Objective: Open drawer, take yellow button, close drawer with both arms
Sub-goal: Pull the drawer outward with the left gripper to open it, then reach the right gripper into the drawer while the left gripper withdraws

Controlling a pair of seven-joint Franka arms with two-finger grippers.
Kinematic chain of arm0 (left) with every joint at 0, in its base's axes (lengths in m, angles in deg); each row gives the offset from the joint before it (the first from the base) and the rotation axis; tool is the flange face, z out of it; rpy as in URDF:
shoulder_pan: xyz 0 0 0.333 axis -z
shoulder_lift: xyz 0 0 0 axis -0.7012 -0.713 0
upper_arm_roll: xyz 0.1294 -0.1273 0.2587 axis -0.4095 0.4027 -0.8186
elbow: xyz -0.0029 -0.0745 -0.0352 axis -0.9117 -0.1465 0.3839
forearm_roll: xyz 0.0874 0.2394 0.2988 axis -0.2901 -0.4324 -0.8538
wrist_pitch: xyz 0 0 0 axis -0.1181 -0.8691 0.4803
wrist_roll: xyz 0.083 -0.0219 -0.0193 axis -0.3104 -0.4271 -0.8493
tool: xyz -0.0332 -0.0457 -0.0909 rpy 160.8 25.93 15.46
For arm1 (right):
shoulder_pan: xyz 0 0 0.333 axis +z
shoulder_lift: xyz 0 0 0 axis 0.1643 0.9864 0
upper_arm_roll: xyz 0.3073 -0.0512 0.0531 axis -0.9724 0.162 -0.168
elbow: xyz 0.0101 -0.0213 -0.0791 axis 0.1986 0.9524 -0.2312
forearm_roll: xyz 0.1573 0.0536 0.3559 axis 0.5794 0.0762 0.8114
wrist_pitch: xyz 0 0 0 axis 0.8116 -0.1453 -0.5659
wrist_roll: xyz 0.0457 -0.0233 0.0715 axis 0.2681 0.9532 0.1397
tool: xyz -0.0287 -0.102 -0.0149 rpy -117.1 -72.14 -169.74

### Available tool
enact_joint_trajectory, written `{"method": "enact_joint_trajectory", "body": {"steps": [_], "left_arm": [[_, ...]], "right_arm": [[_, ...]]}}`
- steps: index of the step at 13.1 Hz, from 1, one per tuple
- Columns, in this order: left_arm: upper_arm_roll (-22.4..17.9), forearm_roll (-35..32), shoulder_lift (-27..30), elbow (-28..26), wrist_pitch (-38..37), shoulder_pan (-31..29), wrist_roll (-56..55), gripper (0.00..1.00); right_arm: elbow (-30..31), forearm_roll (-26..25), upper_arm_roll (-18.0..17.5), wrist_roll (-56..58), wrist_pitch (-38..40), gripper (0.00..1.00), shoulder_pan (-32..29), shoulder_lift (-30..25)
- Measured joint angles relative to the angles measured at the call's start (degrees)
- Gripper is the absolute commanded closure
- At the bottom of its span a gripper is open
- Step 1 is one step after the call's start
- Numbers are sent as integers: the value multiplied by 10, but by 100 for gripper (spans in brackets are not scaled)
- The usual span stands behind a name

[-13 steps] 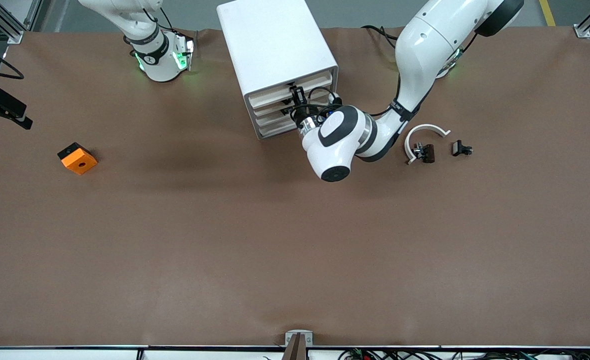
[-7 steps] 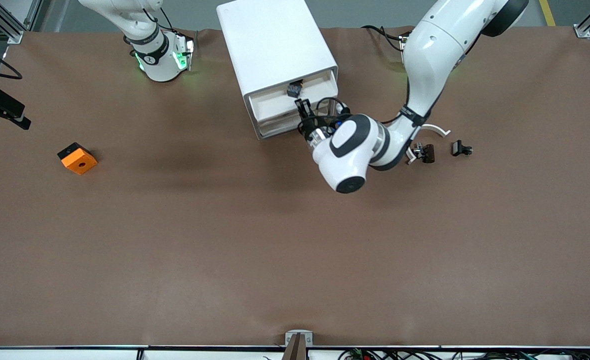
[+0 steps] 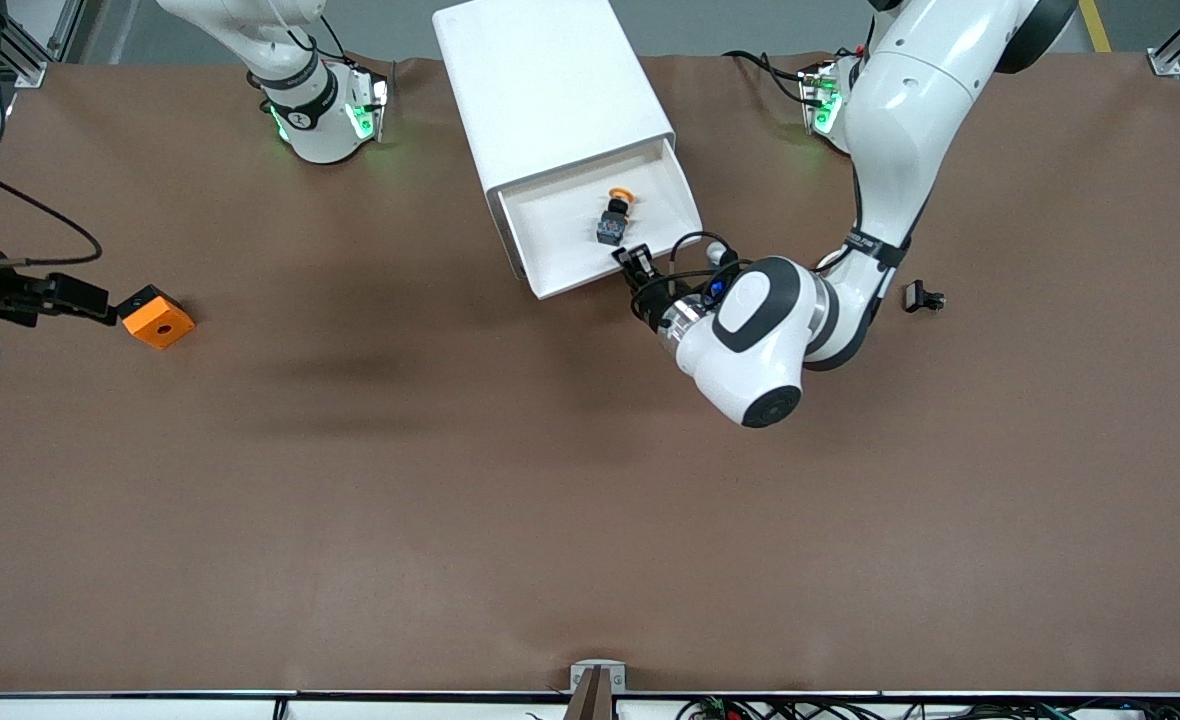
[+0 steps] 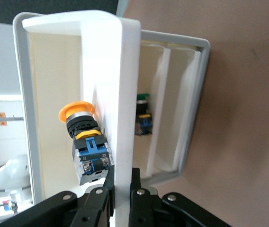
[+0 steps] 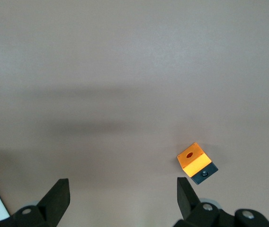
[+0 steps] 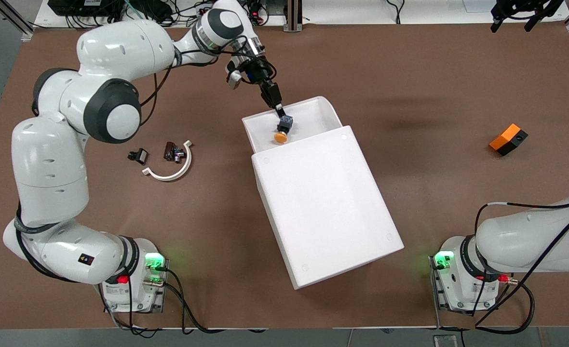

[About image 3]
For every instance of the orange push button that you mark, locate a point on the orange push button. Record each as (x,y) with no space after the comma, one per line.
(612,225)

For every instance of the silver right base connector box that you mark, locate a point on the silver right base connector box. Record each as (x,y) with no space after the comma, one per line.
(372,105)

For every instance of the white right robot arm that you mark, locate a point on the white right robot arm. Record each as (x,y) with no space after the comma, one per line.
(320,140)

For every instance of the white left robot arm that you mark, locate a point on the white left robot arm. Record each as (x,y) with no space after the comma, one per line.
(750,370)

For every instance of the orange square block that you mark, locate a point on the orange square block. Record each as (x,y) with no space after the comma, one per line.
(157,322)

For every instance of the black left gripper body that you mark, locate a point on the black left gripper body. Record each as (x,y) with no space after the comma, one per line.
(650,296)

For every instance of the small black clip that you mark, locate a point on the small black clip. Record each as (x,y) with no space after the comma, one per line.
(918,296)

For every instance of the brown table mat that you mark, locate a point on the brown table mat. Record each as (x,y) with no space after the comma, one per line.
(550,500)

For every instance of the white table edge rail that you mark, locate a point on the white table edge rail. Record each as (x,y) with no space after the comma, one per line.
(150,708)

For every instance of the grey metal bracket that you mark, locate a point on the grey metal bracket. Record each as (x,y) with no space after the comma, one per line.
(582,668)

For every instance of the silver base connector box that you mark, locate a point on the silver base connector box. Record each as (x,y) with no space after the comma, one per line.
(372,105)
(818,100)

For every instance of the silver left base connector box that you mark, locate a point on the silver left base connector box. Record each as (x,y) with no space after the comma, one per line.
(818,100)

